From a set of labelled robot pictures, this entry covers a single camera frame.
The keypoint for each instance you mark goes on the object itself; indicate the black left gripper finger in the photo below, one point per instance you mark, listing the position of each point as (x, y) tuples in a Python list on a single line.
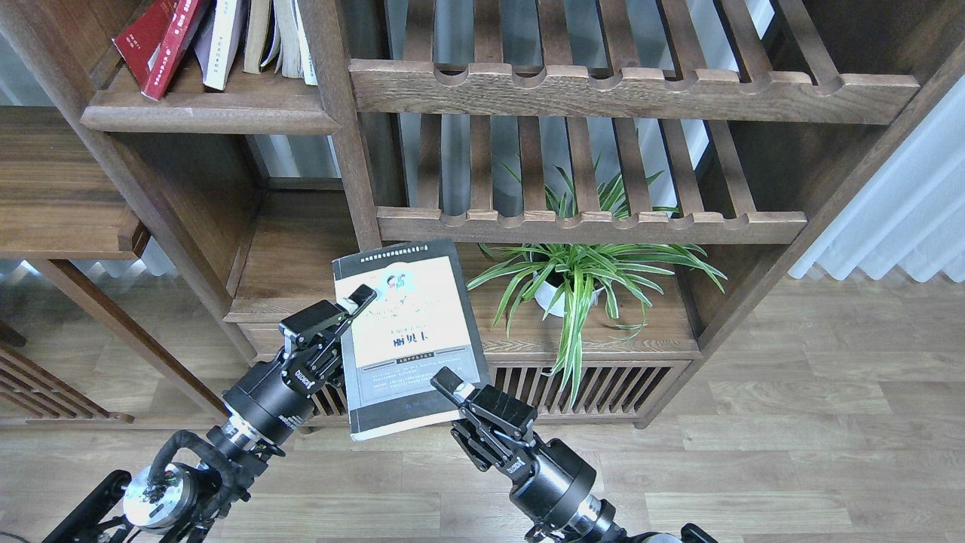
[(313, 320)]

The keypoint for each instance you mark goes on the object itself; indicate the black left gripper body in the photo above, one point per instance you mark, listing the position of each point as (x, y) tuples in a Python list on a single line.
[(275, 398)]

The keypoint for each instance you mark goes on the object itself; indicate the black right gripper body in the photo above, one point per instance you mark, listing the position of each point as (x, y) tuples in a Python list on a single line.
[(550, 483)]

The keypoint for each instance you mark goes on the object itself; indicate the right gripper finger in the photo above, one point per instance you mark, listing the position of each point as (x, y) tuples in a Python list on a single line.
[(488, 409)]

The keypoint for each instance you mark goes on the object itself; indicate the yellow and black book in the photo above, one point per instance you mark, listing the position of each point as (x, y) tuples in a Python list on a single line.
[(420, 321)]

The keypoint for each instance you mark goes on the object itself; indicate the pale lilac paperback book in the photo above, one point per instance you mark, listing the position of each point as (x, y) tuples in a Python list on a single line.
[(218, 40)]

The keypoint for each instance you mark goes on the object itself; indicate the red paperback book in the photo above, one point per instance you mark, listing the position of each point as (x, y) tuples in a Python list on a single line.
[(155, 44)]

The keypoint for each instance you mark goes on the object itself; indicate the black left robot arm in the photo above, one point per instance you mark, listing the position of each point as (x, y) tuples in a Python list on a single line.
[(194, 480)]

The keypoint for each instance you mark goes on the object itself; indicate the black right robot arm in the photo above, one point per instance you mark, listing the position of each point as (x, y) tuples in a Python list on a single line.
[(604, 530)]

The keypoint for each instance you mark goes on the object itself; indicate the upright white books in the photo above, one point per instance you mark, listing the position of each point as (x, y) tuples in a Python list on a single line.
[(293, 57)]

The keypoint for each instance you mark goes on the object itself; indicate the dark wooden bookshelf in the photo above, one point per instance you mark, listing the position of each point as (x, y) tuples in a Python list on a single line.
[(592, 124)]

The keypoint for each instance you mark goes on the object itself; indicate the white plant pot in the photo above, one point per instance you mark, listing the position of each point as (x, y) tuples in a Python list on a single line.
[(550, 296)]

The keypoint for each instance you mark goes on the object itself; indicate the green spider plant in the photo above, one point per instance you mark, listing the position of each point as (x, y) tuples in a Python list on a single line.
[(587, 269)]

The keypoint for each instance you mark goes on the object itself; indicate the upright tan book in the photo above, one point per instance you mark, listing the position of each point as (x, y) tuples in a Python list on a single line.
[(258, 28)]

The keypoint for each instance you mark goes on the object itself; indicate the white curtain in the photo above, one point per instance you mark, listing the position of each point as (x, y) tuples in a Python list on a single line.
[(910, 216)]

